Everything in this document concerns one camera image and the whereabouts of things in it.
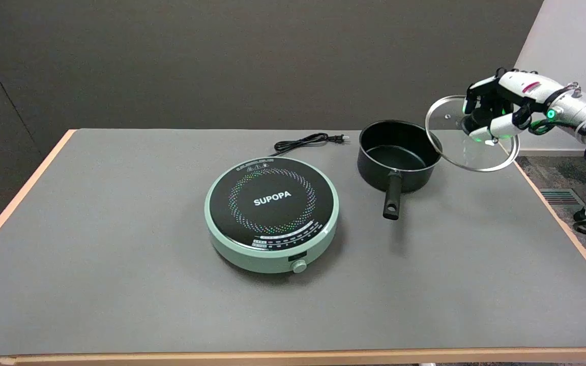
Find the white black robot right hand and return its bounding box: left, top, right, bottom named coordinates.
left=462, top=68, right=561, bottom=147

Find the glass pot lid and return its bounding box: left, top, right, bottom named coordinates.
left=425, top=95, right=520, bottom=172

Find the white partition panel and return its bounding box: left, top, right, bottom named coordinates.
left=513, top=0, right=586, bottom=156

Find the floor vent grille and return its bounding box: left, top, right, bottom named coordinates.
left=539, top=188, right=586, bottom=206

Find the green round induction cooker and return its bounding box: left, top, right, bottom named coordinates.
left=204, top=156, right=340, bottom=275

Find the black saucepan with handle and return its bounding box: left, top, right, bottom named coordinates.
left=357, top=120, right=443, bottom=221

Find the black power cord with plug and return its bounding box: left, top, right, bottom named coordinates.
left=269, top=133, right=349, bottom=157

